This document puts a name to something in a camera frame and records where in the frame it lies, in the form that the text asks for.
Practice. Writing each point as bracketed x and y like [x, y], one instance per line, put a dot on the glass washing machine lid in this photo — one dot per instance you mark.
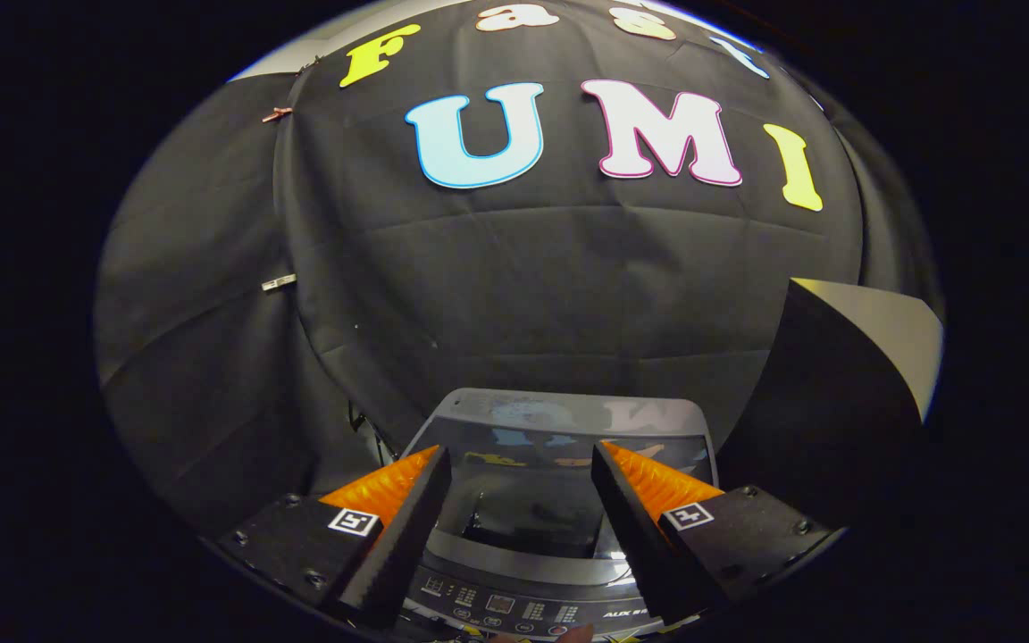
[523, 509]

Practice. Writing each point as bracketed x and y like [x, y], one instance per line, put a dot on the pink cloth clip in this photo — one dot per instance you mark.
[278, 113]

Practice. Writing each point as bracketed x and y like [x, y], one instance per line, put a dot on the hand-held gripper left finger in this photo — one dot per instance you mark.
[407, 545]

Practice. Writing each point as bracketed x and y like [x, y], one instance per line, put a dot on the dark washing machine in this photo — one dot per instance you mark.
[568, 406]

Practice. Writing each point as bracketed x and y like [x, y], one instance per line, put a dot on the black backdrop cloth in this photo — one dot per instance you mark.
[568, 277]

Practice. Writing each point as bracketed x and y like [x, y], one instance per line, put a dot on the row of dark cloth clips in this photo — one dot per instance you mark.
[309, 62]

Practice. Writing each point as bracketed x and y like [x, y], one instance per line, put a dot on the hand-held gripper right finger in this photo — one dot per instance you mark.
[635, 545]

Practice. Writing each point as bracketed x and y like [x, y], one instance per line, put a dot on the silver cloth clip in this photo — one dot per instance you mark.
[279, 282]

